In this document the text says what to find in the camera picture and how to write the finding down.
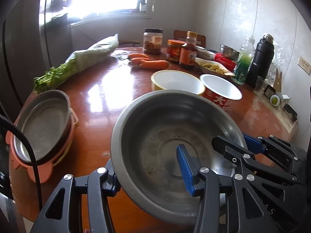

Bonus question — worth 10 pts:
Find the pickle jar black lid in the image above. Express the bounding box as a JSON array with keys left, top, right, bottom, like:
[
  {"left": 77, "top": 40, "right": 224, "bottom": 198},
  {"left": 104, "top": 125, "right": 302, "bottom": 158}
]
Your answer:
[{"left": 143, "top": 28, "right": 163, "bottom": 54}]

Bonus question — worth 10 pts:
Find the bagged celery bunch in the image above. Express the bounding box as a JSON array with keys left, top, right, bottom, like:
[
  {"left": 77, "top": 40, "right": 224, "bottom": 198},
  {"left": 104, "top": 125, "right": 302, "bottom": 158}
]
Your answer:
[{"left": 34, "top": 34, "right": 119, "bottom": 94}]

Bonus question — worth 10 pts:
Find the orange plastic plate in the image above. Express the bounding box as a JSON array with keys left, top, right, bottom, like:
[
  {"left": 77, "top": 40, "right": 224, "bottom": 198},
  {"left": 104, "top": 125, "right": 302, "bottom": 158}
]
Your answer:
[{"left": 5, "top": 109, "right": 79, "bottom": 184}]

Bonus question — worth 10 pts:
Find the red chili sauce jar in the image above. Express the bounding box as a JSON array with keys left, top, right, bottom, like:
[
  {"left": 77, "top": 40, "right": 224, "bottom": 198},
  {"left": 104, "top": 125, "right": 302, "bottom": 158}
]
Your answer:
[{"left": 166, "top": 39, "right": 185, "bottom": 63}]

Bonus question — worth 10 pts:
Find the yellow enamel bowl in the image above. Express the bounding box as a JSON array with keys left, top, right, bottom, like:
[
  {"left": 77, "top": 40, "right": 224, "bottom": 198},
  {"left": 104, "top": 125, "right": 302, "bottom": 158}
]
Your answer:
[{"left": 151, "top": 70, "right": 206, "bottom": 95}]

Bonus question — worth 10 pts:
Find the small steel bowl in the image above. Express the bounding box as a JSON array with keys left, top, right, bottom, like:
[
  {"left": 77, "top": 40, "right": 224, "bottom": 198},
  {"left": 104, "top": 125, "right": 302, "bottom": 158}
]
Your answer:
[{"left": 220, "top": 44, "right": 240, "bottom": 61}]

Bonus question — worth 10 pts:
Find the black thermos flask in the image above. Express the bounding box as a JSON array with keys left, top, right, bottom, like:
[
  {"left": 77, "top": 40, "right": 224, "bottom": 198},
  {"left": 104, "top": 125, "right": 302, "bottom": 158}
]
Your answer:
[{"left": 245, "top": 34, "right": 274, "bottom": 88}]

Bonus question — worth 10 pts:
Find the brown sauce bottle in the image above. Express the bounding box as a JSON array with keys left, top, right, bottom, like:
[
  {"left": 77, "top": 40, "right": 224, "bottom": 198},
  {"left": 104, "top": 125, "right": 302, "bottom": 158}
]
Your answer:
[{"left": 179, "top": 31, "right": 198, "bottom": 70}]

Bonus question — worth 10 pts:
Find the stainless steel bowl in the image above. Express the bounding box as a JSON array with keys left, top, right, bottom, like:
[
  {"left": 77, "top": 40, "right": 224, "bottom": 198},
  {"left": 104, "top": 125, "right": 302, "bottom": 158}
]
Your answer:
[{"left": 111, "top": 90, "right": 246, "bottom": 225}]

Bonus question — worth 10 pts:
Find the red box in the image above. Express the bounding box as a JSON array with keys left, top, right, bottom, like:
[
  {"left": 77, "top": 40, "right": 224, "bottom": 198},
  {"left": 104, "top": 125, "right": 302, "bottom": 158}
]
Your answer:
[{"left": 214, "top": 53, "right": 237, "bottom": 72}]

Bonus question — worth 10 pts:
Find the yellow shell-shaped plate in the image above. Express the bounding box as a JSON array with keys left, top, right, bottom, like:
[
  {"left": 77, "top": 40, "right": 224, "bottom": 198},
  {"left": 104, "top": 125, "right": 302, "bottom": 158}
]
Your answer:
[{"left": 52, "top": 108, "right": 79, "bottom": 166}]

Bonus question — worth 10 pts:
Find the carrot far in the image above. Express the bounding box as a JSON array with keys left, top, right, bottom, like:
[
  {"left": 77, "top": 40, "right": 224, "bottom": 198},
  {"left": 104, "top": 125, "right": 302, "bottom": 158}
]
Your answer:
[{"left": 128, "top": 53, "right": 149, "bottom": 60}]

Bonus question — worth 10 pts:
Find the drinking glass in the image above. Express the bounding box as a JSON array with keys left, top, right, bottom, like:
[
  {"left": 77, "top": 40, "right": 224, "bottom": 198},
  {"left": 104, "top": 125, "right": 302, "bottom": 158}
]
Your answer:
[{"left": 253, "top": 76, "right": 268, "bottom": 96}]

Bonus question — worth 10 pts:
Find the steel bowl behind jars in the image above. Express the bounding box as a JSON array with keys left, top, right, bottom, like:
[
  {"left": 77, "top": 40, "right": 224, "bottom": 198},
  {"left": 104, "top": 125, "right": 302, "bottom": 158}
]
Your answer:
[{"left": 196, "top": 46, "right": 215, "bottom": 61}]

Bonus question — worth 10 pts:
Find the wooden chair back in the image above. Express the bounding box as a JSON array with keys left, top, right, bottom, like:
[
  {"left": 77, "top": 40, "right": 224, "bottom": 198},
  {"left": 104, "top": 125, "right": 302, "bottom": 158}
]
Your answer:
[{"left": 173, "top": 30, "right": 206, "bottom": 48}]

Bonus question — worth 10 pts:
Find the carrot near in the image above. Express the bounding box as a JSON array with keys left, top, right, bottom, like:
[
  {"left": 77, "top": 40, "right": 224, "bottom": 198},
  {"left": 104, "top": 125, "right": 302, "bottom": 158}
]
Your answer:
[{"left": 139, "top": 60, "right": 169, "bottom": 70}]

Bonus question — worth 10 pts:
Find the wall power socket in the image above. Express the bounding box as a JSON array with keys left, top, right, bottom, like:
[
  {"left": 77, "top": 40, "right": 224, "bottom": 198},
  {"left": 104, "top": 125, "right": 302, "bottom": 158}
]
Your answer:
[{"left": 298, "top": 57, "right": 311, "bottom": 75}]

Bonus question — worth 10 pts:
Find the wooden chair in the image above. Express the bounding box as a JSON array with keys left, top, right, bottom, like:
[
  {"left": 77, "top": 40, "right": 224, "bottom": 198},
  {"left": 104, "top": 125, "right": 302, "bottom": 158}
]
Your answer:
[
  {"left": 173, "top": 30, "right": 206, "bottom": 48},
  {"left": 119, "top": 39, "right": 140, "bottom": 47}
]

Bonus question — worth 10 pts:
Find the grey refrigerator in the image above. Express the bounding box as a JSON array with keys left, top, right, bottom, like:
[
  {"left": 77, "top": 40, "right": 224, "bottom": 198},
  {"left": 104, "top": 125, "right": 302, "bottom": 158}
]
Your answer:
[{"left": 0, "top": 0, "right": 71, "bottom": 117}]

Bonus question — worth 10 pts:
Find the middle carrot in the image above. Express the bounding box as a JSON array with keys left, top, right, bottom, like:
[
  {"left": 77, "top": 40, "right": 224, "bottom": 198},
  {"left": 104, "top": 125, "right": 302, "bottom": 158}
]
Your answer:
[{"left": 130, "top": 57, "right": 150, "bottom": 66}]

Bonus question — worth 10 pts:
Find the red white enamel bowl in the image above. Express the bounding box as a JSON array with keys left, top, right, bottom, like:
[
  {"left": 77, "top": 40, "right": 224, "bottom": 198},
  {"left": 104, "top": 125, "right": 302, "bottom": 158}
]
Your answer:
[{"left": 200, "top": 74, "right": 242, "bottom": 110}]

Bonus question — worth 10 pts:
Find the black cable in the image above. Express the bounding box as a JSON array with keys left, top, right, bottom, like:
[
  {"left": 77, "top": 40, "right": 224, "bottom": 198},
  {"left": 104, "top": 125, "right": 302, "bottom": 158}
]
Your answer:
[{"left": 0, "top": 114, "right": 43, "bottom": 211}]

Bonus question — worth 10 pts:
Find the green liquid plastic bottle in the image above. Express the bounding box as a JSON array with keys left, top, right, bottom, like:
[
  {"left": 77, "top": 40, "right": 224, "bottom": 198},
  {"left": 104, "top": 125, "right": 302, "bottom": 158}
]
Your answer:
[{"left": 232, "top": 35, "right": 255, "bottom": 85}]

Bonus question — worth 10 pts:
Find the metal pan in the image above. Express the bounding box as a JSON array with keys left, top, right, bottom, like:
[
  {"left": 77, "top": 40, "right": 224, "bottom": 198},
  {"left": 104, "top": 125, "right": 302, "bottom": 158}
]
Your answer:
[{"left": 16, "top": 90, "right": 73, "bottom": 165}]

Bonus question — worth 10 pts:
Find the dish with yellow food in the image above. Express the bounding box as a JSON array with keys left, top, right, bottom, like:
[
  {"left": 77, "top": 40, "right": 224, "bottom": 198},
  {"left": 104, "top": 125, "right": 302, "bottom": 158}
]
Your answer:
[{"left": 195, "top": 57, "right": 235, "bottom": 78}]

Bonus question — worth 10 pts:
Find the carrot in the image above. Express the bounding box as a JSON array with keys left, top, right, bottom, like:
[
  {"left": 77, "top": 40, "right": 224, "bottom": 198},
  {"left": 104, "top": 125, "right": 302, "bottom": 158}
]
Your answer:
[
  {"left": 128, "top": 53, "right": 149, "bottom": 60},
  {"left": 130, "top": 57, "right": 150, "bottom": 66},
  {"left": 139, "top": 60, "right": 169, "bottom": 70}
]

